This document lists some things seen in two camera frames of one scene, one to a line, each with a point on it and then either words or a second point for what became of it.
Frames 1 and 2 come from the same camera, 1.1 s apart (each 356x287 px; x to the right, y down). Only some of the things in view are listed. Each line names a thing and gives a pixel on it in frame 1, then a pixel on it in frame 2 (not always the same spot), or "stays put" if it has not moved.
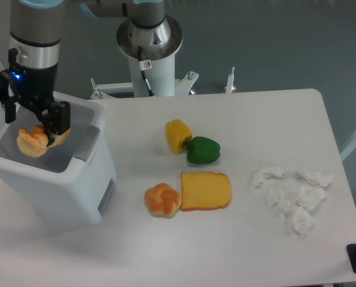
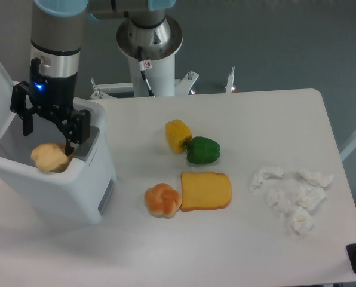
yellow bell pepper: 178,134 stays put
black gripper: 34,86 -> 55,96
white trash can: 75,176 stays put
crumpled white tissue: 278,199 stays put
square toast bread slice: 205,191 stays put
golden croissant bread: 34,143 -> 51,156
